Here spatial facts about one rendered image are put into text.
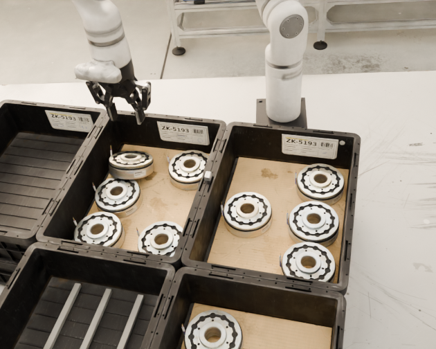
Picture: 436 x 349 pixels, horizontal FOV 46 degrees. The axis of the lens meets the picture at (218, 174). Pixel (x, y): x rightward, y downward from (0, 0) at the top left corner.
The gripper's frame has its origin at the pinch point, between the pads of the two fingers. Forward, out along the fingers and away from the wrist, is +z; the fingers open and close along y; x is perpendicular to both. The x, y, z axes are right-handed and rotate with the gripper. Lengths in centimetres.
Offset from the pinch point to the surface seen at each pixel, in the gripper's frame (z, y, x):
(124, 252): 8.5, -9.5, 28.1
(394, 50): 99, -64, -188
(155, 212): 18.4, -7.6, 10.7
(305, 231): 14.6, -41.1, 11.3
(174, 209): 18.3, -11.4, 8.9
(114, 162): 12.3, 4.2, 3.1
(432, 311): 30, -69, 14
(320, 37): 93, -23, -184
